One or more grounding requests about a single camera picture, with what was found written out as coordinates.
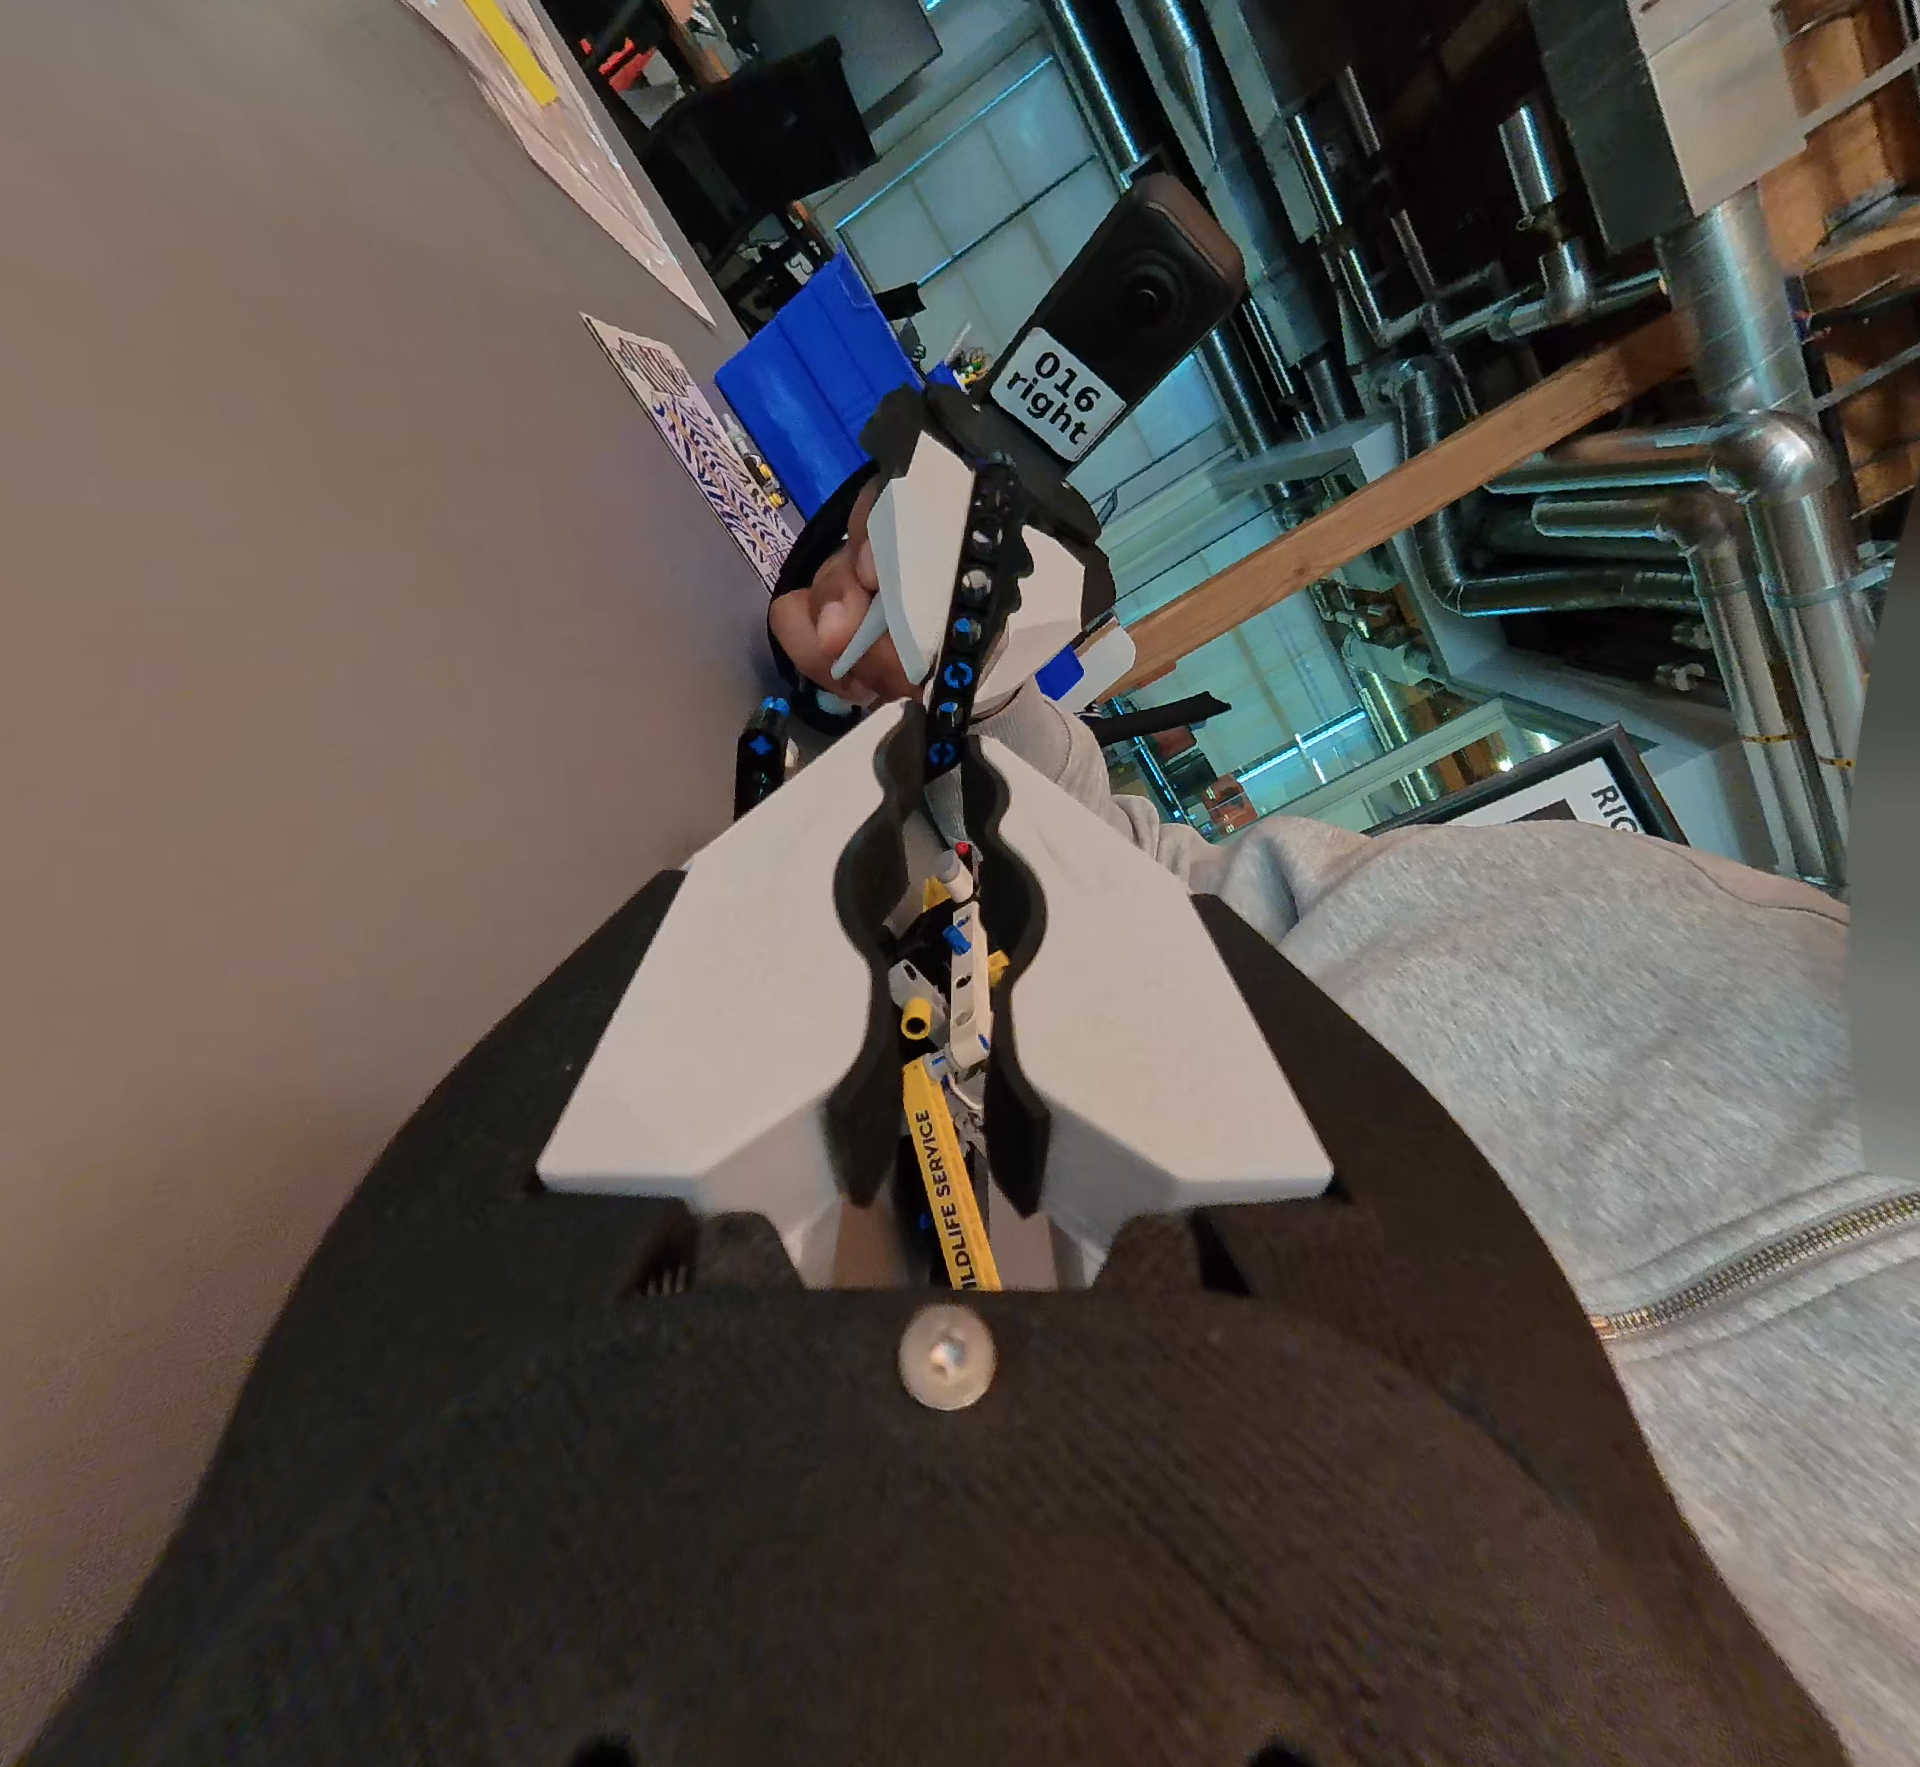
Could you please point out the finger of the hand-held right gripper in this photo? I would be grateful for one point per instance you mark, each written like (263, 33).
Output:
(918, 553)
(1034, 612)

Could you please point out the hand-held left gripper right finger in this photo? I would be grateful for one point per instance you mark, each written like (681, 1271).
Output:
(1168, 1048)

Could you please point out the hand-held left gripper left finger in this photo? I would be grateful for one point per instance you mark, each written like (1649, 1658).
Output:
(704, 1048)

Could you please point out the long black lego beam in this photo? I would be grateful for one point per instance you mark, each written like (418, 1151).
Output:
(967, 598)

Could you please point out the person's right forearm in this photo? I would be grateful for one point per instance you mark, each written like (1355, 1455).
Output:
(1080, 793)

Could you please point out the short black lego beam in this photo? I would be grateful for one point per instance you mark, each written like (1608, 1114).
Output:
(761, 747)

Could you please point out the partly built lego model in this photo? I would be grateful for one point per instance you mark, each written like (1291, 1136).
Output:
(945, 1167)

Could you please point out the person's right hand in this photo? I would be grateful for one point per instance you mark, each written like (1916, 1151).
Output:
(816, 627)

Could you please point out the large blue storage bin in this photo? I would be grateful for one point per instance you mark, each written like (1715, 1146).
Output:
(810, 357)

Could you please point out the patterned sticker sheet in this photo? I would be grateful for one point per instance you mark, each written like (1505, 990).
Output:
(674, 419)

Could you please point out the wooden ceiling beam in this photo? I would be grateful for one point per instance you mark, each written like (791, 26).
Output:
(1425, 478)

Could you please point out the black monitor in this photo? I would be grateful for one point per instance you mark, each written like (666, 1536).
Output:
(765, 133)

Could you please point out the framed white sign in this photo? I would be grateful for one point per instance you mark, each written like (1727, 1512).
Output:
(1591, 785)

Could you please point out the silver ventilation ducts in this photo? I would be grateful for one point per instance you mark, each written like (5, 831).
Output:
(1739, 478)

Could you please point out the white instruction sheet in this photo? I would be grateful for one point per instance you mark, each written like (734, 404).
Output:
(494, 41)

